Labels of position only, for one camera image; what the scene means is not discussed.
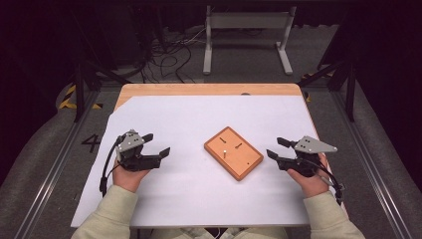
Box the white paper sheet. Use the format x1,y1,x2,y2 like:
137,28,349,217
70,95,320,229

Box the person's legs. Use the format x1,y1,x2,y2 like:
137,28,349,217
150,226,291,239

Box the person's left hand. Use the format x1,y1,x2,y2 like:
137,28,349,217
111,157,152,194

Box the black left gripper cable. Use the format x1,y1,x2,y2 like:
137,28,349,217
99,134,124,197

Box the metal floor rail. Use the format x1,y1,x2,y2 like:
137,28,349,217
330,91,413,239
13,89,102,239

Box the person's right hand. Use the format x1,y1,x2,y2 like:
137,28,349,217
286,152,330,199

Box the wooden picture frame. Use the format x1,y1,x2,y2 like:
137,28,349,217
203,125,265,182

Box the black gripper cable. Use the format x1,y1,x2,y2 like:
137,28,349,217
99,134,124,197
312,158,346,206

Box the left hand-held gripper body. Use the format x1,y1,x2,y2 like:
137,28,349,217
113,128,162,172

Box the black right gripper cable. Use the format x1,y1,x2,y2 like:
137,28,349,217
312,158,346,206

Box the tangle of black floor cables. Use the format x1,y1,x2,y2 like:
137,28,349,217
141,28,207,85

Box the black metal stand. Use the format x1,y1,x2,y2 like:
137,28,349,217
296,59,358,122
70,9,131,123

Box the yellow black striped tape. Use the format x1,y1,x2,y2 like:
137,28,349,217
58,84,104,111

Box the white metal stand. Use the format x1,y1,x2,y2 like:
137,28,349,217
202,5,298,77

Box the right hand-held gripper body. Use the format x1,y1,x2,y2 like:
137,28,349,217
277,134,338,178

